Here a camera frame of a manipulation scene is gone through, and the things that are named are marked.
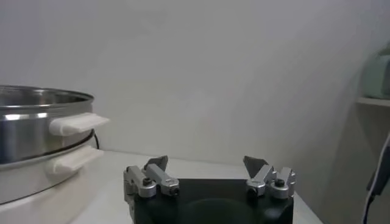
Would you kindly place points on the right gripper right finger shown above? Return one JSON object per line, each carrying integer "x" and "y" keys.
{"x": 263, "y": 179}

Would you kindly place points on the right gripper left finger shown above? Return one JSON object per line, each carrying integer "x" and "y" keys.
{"x": 161, "y": 179}

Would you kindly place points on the stainless steel steamer basket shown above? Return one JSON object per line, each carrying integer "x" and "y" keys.
{"x": 27, "y": 134}

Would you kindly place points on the cream electric cooker base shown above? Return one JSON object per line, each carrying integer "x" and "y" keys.
{"x": 36, "y": 185}

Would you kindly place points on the white shelf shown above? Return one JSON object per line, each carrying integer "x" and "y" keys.
{"x": 376, "y": 102}

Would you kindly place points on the pale green appliance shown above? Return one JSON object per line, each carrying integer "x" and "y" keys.
{"x": 379, "y": 76}

